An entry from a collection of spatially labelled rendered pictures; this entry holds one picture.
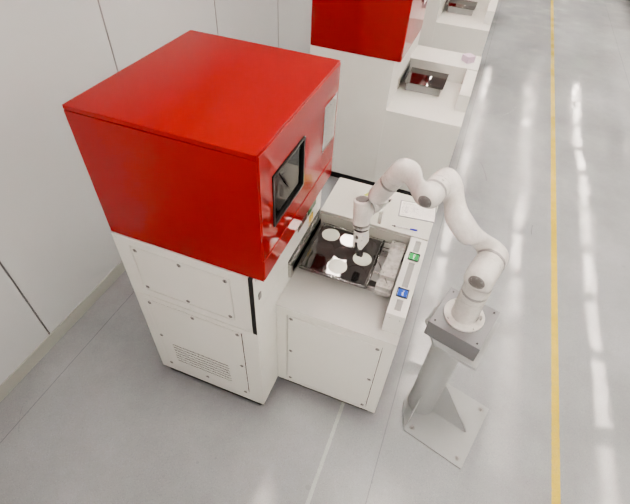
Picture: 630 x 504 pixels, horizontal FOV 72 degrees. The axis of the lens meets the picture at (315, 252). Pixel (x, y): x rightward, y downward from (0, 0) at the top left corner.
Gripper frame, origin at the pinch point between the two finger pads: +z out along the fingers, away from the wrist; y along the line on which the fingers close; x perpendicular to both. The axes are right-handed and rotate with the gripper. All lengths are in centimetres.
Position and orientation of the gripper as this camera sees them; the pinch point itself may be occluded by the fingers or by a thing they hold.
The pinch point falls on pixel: (359, 252)
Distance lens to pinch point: 223.3
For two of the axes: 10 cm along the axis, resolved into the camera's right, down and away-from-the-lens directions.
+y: 5.1, -5.3, 6.8
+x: -8.6, -2.9, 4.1
